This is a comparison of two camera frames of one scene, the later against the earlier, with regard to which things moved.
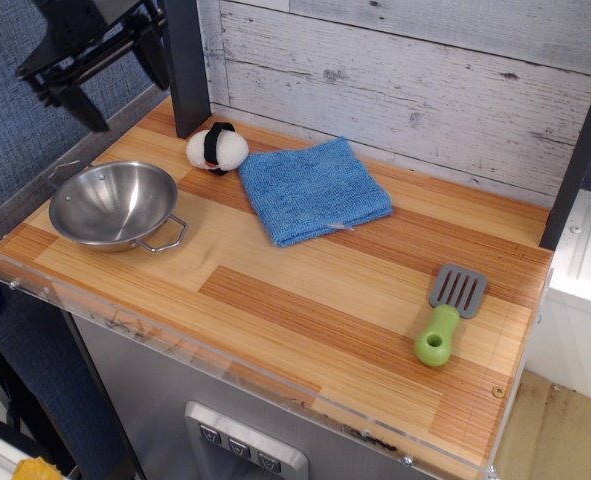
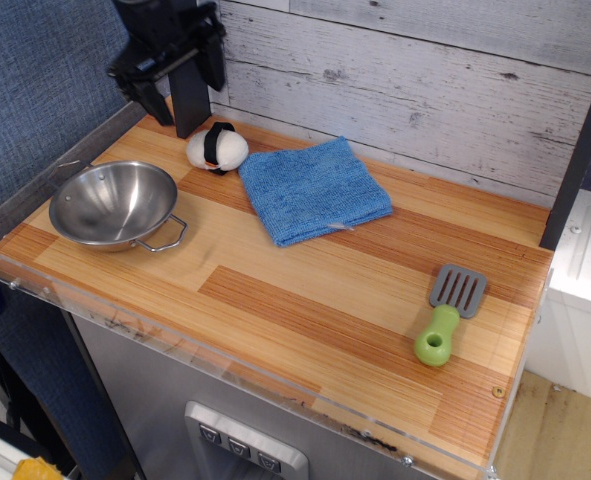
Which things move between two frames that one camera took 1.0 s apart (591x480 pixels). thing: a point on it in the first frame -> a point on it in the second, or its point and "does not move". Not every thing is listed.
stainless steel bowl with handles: [115, 205] does not move
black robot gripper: [78, 34] -> [159, 30]
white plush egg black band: [219, 149] does not move
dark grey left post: [186, 65] does not move
